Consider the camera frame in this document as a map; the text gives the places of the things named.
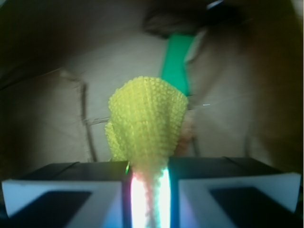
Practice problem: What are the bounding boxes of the brown paper bag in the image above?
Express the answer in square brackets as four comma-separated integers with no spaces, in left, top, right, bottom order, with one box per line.
[0,0,304,178]

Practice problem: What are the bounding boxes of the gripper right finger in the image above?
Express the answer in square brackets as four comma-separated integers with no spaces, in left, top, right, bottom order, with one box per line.
[168,157,301,228]

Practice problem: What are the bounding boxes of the yellow cloth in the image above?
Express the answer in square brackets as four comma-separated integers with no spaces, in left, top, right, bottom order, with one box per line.
[105,76,188,228]

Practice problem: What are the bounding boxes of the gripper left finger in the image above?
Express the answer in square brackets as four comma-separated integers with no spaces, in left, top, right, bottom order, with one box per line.
[1,161,131,228]

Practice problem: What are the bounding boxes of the green block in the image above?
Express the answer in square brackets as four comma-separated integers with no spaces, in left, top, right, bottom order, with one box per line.
[160,34,194,96]

